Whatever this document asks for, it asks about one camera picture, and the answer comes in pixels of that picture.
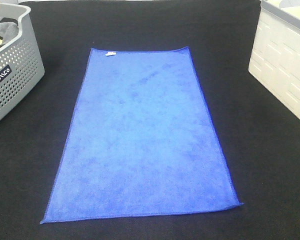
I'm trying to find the grey perforated plastic basket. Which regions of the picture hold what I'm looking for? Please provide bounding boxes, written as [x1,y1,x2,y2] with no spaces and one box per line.
[0,3,45,120]

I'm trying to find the black table cloth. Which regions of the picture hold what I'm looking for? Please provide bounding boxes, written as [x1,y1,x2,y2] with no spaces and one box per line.
[0,0,300,240]

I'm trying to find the blue microfiber towel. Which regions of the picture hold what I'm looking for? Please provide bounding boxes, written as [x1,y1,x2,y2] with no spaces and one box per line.
[42,47,241,223]

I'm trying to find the white plastic storage bin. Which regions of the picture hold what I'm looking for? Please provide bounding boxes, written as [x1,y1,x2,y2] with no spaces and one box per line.
[248,0,300,119]

